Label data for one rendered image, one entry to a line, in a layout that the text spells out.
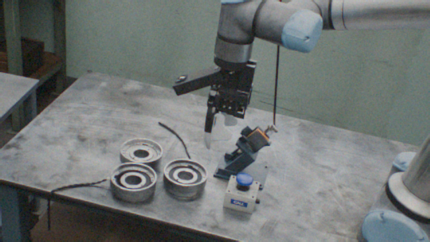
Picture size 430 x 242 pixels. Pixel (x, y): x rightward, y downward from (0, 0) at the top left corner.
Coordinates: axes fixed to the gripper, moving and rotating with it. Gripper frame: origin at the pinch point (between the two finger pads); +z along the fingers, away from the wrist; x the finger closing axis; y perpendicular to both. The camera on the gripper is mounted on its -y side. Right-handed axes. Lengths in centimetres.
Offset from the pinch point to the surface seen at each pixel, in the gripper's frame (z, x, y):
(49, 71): 75, 144, -115
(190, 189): 13.5, -2.5, -1.9
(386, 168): 16, 32, 46
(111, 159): 16.3, 5.0, -24.0
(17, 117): 87, 111, -116
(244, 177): 8.8, 1.1, 9.6
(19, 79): 28, 52, -77
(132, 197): 14.2, -9.2, -13.5
